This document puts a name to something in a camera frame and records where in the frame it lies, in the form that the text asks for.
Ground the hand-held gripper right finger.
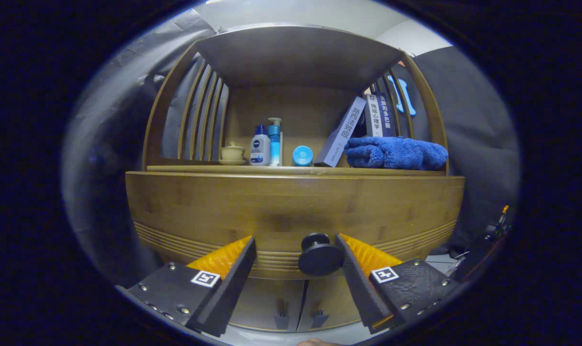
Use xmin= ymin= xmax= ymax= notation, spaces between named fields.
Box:
xmin=336 ymin=233 xmax=464 ymax=334

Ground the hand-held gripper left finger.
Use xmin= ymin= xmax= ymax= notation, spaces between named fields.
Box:
xmin=116 ymin=235 xmax=257 ymax=337

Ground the wooden drawer with black knob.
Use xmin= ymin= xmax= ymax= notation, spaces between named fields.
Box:
xmin=125 ymin=171 xmax=465 ymax=281

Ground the blue tube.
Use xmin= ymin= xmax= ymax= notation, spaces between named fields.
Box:
xmin=292 ymin=146 xmax=314 ymax=167

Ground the wooden cabinet door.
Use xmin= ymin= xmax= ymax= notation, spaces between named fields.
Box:
xmin=226 ymin=276 xmax=305 ymax=332
xmin=297 ymin=276 xmax=364 ymax=333

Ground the wooden countertop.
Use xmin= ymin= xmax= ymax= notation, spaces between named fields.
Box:
xmin=146 ymin=165 xmax=448 ymax=176

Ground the wooden cabinet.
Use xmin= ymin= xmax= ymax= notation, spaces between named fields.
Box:
xmin=141 ymin=24 xmax=450 ymax=333

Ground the black device with orange part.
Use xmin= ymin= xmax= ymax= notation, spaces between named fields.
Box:
xmin=452 ymin=205 xmax=512 ymax=284

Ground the beige lidded teacup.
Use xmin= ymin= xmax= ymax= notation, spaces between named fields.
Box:
xmin=218 ymin=141 xmax=247 ymax=166

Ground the blue towel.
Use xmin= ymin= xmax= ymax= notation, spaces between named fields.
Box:
xmin=344 ymin=136 xmax=449 ymax=171

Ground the white bottle with blue cap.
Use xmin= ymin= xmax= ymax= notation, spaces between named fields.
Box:
xmin=250 ymin=124 xmax=271 ymax=166

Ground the blue pump bottle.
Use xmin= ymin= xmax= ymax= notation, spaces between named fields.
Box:
xmin=267 ymin=117 xmax=284 ymax=167

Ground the grey book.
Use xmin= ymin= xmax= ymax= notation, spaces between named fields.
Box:
xmin=314 ymin=96 xmax=367 ymax=168

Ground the white book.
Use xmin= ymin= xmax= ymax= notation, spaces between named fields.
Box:
xmin=364 ymin=94 xmax=384 ymax=138

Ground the dark blue book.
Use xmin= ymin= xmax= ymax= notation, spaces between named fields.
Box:
xmin=375 ymin=91 xmax=396 ymax=137

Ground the black backdrop cloth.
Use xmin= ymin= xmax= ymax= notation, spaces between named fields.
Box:
xmin=61 ymin=10 xmax=521 ymax=289

